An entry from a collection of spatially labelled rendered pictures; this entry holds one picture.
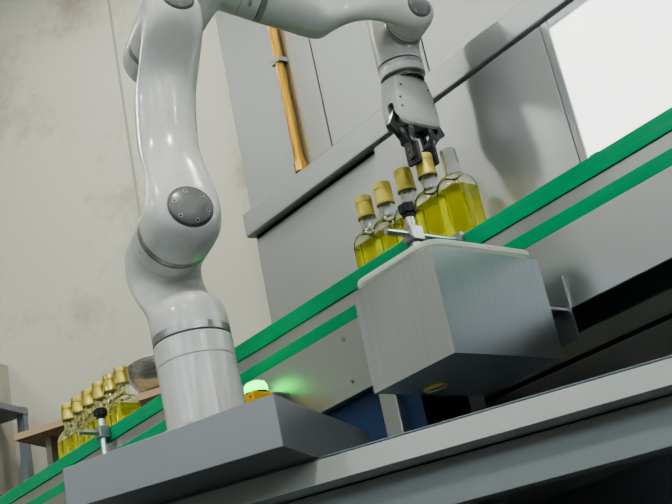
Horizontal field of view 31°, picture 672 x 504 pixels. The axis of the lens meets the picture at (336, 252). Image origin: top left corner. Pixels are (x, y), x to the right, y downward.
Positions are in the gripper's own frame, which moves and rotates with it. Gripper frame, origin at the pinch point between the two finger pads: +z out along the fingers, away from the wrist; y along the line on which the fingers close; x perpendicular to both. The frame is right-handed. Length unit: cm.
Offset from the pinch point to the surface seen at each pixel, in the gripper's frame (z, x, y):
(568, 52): -7.9, 27.5, -12.4
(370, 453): 60, 18, 43
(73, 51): -282, -372, -152
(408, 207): 16.4, 8.6, 15.6
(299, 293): 2, -59, -15
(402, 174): 1.6, -4.7, 1.2
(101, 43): -280, -356, -161
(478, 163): 0.9, 2.2, -12.1
